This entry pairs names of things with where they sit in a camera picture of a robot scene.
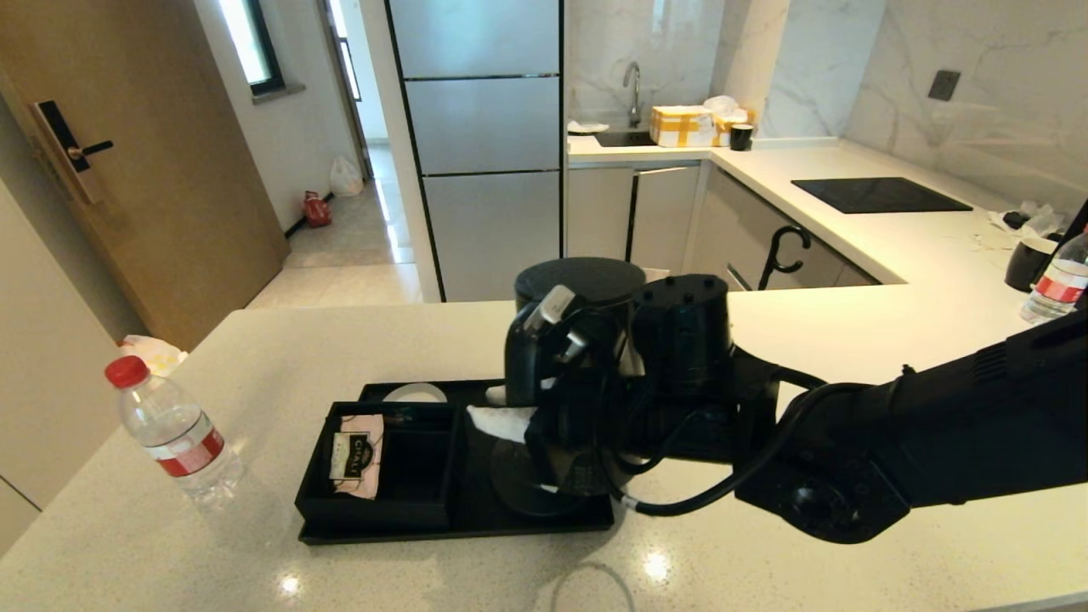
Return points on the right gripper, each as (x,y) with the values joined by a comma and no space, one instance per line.
(586,408)

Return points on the brown wooden door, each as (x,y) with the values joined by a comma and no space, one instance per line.
(170,170)

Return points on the black serving tray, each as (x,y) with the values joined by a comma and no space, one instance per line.
(382,535)

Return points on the black electric kettle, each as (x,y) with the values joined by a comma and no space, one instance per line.
(578,280)

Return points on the black compartment box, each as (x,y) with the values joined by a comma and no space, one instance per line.
(416,467)

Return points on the black induction cooktop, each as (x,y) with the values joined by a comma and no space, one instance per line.
(880,195)

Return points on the black mug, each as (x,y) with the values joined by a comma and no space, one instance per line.
(1027,265)

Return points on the pink tea bag packet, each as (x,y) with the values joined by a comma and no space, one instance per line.
(357,459)

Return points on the chrome faucet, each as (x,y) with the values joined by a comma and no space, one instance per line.
(634,91)

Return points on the small black cup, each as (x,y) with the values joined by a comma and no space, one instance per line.
(741,138)

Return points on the white round coaster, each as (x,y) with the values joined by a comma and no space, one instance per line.
(415,393)

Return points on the silver refrigerator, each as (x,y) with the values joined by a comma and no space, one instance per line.
(484,127)

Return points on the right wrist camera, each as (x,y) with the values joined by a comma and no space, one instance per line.
(557,304)

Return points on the white cloth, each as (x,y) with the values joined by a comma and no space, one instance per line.
(587,127)

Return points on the dark framed window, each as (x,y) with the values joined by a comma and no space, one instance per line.
(246,42)

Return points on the grey drawer cabinet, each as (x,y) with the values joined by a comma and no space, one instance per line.
(731,229)

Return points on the black round kettle base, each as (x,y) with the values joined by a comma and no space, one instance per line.
(510,489)

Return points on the clear plastic water bottle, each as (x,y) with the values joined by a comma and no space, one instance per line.
(174,433)
(1056,285)

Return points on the red bag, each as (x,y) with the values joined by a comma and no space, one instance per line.
(317,211)

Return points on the grey wall socket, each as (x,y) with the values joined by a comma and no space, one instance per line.
(943,85)

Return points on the crumpled clear plastic wrap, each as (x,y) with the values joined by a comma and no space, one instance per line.
(1035,221)

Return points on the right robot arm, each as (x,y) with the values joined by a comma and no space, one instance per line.
(935,442)

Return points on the grey cabinet door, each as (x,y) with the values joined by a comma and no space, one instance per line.
(663,221)
(595,212)

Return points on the white crumpled tissue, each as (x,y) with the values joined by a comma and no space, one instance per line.
(722,105)

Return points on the kitchen sink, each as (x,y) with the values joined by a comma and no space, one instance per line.
(626,138)

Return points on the white yellow plastic bag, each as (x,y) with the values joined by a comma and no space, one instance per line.
(157,350)

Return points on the large yellow taped box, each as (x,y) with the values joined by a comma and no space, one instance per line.
(682,127)

